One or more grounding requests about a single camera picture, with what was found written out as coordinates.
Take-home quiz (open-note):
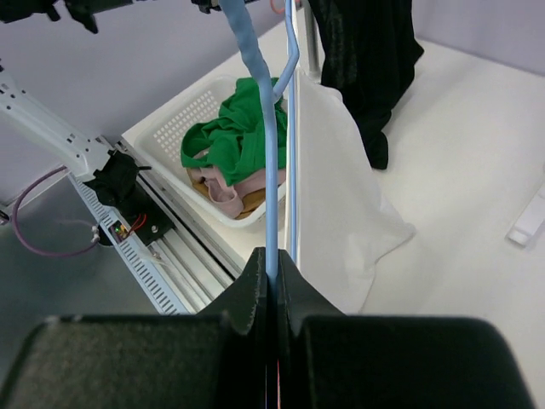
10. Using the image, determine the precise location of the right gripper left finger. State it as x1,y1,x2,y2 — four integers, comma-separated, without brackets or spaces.
1,248,267,408

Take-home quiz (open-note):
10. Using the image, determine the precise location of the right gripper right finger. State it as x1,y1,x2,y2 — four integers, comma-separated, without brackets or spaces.
278,251,534,408

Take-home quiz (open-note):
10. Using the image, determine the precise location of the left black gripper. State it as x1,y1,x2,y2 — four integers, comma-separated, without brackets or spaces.
1,0,134,33

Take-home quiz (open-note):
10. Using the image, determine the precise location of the white tank top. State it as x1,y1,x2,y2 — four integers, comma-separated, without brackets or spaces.
295,70,416,314

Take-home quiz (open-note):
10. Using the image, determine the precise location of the blue hanger with white top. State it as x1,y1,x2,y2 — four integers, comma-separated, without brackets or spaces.
219,1,300,285

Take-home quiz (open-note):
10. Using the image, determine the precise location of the mauve tank top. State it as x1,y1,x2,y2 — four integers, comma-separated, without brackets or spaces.
199,166,283,216

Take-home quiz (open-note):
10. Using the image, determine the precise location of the green tank top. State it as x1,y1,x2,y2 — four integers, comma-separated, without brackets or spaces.
181,78,266,186

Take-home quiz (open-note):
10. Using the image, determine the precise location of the black tank top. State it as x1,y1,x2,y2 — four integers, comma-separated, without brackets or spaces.
310,0,424,170

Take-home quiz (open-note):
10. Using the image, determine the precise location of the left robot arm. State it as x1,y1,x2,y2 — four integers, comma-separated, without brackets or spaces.
1,1,141,210

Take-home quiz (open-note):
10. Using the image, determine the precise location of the white plastic laundry basket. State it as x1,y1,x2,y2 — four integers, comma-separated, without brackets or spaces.
132,76,266,230

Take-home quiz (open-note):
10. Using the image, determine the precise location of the white slotted cable duct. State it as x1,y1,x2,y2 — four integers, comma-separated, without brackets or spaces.
68,174,188,315

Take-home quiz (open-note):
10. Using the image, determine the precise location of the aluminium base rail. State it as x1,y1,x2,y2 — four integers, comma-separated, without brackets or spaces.
114,140,248,314

